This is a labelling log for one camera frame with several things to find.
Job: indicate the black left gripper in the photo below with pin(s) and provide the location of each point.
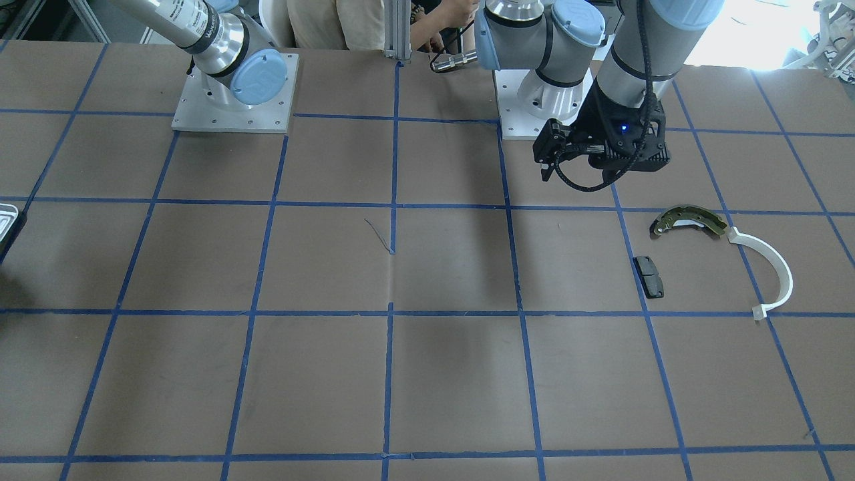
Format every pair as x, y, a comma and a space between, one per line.
590, 115

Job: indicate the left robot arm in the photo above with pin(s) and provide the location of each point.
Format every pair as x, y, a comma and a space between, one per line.
557, 40

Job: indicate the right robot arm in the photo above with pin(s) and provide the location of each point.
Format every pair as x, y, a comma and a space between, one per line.
224, 42

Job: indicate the silver ribbed metal tray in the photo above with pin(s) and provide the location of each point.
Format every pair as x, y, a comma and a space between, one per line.
9, 220

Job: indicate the olive metal brake shoe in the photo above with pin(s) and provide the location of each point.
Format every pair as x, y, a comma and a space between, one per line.
688, 215

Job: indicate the dark grey brake pad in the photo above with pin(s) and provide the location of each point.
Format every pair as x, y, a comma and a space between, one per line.
649, 277

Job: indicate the white curved plastic strip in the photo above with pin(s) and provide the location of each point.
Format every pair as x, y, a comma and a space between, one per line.
778, 263

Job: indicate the person in beige shirt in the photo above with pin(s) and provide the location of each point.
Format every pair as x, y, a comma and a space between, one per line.
360, 25

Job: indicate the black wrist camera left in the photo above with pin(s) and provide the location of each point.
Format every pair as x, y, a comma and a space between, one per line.
553, 137

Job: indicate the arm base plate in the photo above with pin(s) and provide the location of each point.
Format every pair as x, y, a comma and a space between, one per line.
206, 106
525, 103

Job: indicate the aluminium frame post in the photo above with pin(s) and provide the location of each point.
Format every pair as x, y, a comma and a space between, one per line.
397, 30

